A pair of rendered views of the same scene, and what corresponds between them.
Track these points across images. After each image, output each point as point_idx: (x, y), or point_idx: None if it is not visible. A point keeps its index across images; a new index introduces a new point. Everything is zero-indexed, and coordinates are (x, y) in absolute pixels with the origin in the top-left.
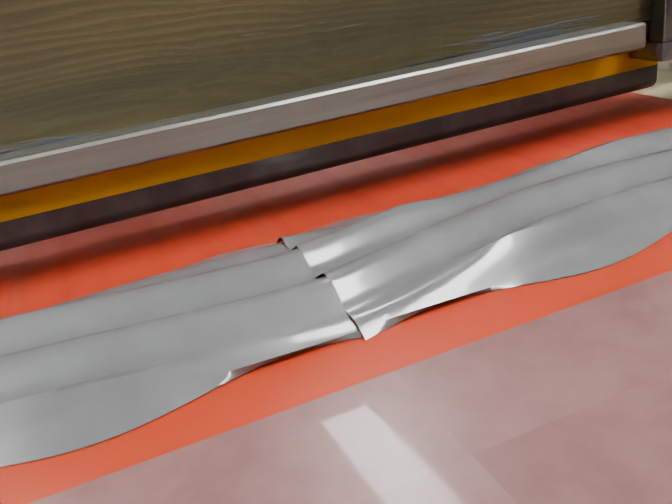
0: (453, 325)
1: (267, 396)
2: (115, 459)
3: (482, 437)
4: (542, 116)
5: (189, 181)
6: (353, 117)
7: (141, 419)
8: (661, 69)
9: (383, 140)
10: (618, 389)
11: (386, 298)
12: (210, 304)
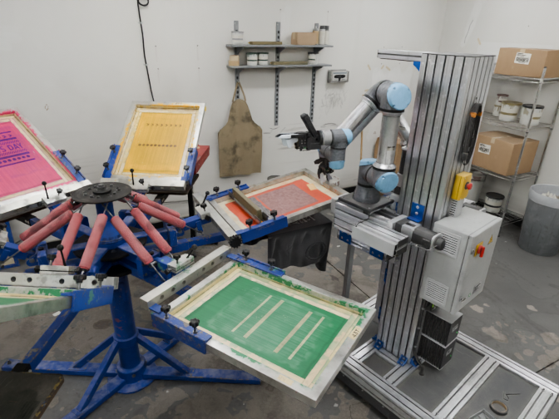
0: (264, 204)
1: (267, 207)
2: (269, 209)
3: (269, 204)
4: (237, 204)
5: None
6: None
7: (268, 209)
8: (228, 199)
9: None
10: (268, 202)
11: (262, 205)
12: (261, 209)
